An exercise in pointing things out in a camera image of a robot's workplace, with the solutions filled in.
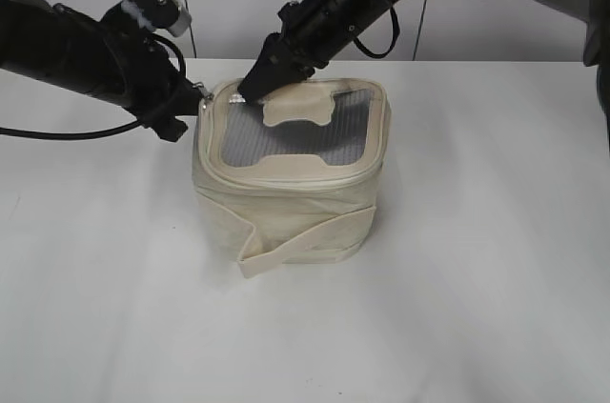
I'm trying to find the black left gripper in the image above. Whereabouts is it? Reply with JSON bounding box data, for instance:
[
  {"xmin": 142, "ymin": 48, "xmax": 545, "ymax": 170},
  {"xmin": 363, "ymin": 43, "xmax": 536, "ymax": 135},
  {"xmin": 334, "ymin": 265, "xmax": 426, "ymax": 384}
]
[{"xmin": 102, "ymin": 34, "xmax": 200, "ymax": 142}]

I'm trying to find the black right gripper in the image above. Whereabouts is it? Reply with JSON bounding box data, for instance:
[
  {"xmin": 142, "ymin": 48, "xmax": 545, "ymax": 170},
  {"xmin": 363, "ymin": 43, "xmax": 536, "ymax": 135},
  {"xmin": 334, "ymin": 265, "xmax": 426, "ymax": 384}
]
[{"xmin": 237, "ymin": 0, "xmax": 396, "ymax": 103}]

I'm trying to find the silver zipper pull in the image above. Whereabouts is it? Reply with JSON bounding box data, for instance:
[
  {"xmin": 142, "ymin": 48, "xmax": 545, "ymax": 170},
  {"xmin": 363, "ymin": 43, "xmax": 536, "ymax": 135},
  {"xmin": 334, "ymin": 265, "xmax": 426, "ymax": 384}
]
[{"xmin": 193, "ymin": 82, "xmax": 214, "ymax": 110}]

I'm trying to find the cream bag with clear lid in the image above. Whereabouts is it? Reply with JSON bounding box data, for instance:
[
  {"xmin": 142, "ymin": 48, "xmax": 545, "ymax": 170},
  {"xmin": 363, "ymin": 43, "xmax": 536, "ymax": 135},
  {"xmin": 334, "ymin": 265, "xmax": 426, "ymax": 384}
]
[{"xmin": 192, "ymin": 78, "xmax": 391, "ymax": 278}]

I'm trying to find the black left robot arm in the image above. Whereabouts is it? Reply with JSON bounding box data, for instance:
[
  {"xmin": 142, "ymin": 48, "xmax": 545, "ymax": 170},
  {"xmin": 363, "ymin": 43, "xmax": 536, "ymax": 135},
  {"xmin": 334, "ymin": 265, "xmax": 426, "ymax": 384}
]
[{"xmin": 1, "ymin": 0, "xmax": 208, "ymax": 142}]

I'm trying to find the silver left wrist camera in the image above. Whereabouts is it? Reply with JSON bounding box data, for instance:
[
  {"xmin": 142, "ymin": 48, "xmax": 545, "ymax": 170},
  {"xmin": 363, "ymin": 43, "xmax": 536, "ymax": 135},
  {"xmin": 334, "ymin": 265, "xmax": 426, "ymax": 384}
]
[{"xmin": 129, "ymin": 0, "xmax": 192, "ymax": 38}]

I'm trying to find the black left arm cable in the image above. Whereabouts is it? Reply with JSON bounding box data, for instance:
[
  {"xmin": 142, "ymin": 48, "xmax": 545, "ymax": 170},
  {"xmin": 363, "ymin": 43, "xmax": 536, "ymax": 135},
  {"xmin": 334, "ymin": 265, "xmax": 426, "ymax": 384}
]
[{"xmin": 0, "ymin": 40, "xmax": 188, "ymax": 141}]

